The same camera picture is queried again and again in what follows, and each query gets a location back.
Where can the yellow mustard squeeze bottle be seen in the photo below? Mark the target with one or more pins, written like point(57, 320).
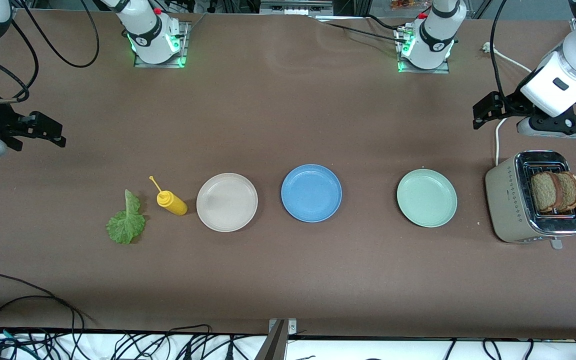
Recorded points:
point(173, 204)

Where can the white round plate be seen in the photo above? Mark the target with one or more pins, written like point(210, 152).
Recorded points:
point(227, 202)

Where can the green round plate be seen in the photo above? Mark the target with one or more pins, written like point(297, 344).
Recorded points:
point(427, 198)

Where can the beige chrome toaster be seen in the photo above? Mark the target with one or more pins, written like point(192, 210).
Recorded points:
point(505, 205)

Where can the blue round plate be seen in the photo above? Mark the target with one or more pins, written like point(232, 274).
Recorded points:
point(311, 193)

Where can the brown bread slice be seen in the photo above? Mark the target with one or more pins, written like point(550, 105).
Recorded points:
point(571, 192)
point(545, 192)

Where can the small metal bracket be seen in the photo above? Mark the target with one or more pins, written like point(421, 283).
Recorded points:
point(293, 327)

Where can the grey camera post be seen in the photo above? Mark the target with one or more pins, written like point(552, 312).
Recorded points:
point(273, 345)

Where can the orange patterned packet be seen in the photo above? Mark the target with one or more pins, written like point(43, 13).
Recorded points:
point(403, 4)

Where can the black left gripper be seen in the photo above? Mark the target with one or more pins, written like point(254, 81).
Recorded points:
point(510, 105)

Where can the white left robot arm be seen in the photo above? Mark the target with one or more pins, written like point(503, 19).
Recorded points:
point(433, 35)

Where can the green lettuce leaf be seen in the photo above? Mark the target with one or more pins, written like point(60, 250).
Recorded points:
point(127, 225)

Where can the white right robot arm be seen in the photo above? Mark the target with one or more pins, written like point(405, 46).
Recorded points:
point(150, 35)

